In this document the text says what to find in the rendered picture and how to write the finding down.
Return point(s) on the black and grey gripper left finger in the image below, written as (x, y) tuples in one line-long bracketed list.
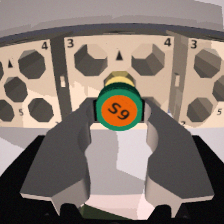
[(51, 171)]

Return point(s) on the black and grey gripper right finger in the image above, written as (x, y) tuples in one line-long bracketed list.
[(183, 171)]

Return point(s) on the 50 ml tube with green cap and orange s9 dot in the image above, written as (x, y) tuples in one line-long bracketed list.
[(119, 103)]

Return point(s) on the grey bench mat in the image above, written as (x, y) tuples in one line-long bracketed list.
[(117, 160)]

